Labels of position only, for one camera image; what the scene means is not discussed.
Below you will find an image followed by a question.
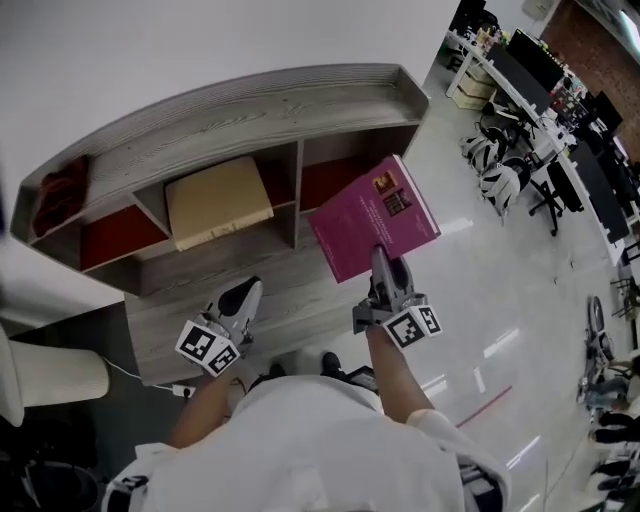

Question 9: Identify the person's white shirt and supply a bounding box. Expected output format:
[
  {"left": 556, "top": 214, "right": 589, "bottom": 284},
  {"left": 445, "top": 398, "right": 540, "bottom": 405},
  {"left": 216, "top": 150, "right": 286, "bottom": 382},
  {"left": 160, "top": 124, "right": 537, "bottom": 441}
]
[{"left": 102, "top": 374, "right": 513, "bottom": 512}]

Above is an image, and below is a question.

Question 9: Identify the grey wooden shelf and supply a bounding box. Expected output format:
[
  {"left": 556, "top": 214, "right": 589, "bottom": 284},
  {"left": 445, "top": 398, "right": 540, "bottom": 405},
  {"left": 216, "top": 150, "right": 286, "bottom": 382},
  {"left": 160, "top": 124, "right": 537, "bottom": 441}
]
[{"left": 9, "top": 62, "right": 432, "bottom": 300}]

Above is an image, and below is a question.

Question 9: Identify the long white desk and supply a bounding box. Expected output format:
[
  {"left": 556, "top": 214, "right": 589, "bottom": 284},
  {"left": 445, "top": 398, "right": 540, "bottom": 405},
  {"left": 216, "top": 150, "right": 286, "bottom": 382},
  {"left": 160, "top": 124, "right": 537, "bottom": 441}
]
[{"left": 446, "top": 28, "right": 640, "bottom": 269}]

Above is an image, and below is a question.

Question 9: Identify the magenta book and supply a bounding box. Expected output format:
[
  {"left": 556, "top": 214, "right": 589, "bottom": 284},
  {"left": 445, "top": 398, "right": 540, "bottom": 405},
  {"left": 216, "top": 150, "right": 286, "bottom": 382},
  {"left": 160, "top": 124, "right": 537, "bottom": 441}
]
[{"left": 306, "top": 154, "right": 444, "bottom": 285}]

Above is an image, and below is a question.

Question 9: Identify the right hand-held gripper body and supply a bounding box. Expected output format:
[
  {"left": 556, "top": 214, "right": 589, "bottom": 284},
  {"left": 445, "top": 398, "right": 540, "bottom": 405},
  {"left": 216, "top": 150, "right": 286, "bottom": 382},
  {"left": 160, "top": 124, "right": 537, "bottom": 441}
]
[{"left": 352, "top": 256, "right": 444, "bottom": 352}]

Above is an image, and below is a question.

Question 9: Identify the beige book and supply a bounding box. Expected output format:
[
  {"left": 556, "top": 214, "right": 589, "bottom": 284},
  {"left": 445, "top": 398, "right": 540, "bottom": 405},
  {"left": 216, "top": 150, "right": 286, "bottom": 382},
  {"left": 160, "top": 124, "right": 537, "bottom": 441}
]
[{"left": 164, "top": 155, "right": 275, "bottom": 253}]

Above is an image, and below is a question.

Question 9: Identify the pale yellow storage box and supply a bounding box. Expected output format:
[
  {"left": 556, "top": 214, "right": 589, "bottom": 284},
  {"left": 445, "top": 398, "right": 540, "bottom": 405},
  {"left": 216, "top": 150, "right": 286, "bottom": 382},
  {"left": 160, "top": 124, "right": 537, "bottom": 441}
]
[{"left": 455, "top": 66, "right": 498, "bottom": 112}]

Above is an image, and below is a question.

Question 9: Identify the person's left forearm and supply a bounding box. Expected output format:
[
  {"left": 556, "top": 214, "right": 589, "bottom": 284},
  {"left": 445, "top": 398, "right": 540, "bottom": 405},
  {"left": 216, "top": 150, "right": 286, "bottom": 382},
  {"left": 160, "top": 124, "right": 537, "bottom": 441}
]
[{"left": 166, "top": 355, "right": 262, "bottom": 451}]

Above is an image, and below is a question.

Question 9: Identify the black monitor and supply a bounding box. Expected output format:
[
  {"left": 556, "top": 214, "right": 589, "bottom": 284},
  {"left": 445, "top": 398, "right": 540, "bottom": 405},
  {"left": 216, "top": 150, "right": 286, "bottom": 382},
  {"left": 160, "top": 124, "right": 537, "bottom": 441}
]
[
  {"left": 506, "top": 27, "right": 567, "bottom": 94},
  {"left": 486, "top": 45, "right": 552, "bottom": 117}
]

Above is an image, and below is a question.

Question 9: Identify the black desk divider panel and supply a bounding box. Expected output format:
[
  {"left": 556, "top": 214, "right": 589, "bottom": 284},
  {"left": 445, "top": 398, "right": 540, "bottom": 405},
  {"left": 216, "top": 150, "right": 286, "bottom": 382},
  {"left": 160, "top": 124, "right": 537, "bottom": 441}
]
[{"left": 572, "top": 143, "right": 631, "bottom": 247}]

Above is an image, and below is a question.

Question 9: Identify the white cable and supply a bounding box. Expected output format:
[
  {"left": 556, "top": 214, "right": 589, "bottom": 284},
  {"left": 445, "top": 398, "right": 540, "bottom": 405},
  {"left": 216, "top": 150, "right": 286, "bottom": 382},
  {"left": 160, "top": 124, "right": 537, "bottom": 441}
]
[{"left": 101, "top": 356, "right": 176, "bottom": 392}]

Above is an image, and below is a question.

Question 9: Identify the person's right forearm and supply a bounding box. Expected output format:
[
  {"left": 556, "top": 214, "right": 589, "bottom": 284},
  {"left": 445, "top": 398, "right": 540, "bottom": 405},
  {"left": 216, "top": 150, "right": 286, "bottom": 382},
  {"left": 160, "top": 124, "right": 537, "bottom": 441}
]
[{"left": 366, "top": 323, "right": 437, "bottom": 417}]

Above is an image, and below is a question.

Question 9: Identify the black office chair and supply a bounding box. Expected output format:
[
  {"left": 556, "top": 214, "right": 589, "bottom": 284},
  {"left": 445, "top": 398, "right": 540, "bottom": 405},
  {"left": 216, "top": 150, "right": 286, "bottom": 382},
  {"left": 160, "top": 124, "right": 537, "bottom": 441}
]
[{"left": 528, "top": 158, "right": 585, "bottom": 238}]

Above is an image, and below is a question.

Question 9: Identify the metal wheeled frame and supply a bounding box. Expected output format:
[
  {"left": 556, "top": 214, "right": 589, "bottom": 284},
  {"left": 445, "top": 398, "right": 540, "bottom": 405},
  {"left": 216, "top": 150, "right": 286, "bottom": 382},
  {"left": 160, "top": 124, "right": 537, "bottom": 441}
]
[{"left": 576, "top": 294, "right": 618, "bottom": 404}]

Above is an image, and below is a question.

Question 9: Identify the dark red cloth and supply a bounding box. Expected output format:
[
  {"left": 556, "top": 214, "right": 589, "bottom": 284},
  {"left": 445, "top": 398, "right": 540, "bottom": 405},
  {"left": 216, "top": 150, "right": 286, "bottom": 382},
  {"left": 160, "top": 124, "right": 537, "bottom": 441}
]
[{"left": 32, "top": 154, "right": 92, "bottom": 237}]

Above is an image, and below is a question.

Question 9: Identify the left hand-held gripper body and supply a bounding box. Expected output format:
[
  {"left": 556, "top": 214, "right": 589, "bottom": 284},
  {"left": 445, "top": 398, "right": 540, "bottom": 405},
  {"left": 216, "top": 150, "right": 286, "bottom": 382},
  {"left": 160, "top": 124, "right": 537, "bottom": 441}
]
[{"left": 174, "top": 275, "right": 265, "bottom": 378}]

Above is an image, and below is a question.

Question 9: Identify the white ribbed cylinder bin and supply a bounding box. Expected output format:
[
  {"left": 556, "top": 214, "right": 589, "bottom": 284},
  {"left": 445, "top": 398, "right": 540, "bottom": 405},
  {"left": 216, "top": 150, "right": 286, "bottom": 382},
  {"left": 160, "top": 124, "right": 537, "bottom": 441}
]
[{"left": 0, "top": 323, "right": 112, "bottom": 429}]

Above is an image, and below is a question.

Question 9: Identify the black bag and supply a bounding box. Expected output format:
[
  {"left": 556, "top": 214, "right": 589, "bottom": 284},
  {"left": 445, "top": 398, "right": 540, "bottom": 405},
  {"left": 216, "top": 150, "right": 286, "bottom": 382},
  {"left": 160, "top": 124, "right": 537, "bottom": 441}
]
[{"left": 0, "top": 412, "right": 104, "bottom": 512}]

